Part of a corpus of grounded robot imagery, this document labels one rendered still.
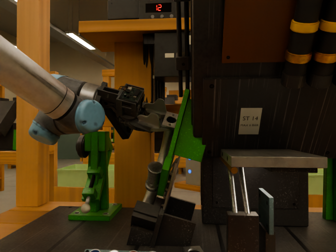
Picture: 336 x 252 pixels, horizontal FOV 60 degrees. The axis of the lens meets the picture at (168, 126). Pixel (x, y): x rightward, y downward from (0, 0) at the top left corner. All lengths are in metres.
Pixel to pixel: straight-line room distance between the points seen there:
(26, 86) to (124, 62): 0.56
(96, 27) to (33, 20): 0.32
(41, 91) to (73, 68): 11.52
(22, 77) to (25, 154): 0.65
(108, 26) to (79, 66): 11.04
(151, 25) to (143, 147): 0.43
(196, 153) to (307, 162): 0.26
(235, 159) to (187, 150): 0.21
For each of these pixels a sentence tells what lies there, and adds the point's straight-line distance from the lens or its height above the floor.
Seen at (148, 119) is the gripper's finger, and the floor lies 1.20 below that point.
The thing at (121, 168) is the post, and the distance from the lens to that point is 1.10.
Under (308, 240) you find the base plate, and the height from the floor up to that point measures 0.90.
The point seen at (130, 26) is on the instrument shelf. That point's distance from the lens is 1.02.
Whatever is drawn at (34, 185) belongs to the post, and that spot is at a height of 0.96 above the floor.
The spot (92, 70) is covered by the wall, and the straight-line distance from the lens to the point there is 11.81.
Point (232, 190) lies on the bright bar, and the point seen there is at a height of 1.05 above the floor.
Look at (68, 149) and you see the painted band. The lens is 12.04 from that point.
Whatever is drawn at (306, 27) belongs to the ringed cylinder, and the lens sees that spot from 0.56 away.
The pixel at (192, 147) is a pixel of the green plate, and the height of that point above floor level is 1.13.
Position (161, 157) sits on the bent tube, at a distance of 0.84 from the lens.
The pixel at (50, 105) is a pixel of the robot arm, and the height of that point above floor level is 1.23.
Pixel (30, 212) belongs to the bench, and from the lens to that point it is 1.19.
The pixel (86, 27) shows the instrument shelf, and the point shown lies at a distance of 1.06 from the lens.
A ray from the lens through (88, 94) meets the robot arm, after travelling 0.80.
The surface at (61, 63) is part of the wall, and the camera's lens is 12.43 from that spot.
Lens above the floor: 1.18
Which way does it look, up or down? 1 degrees up
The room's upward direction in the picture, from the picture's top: straight up
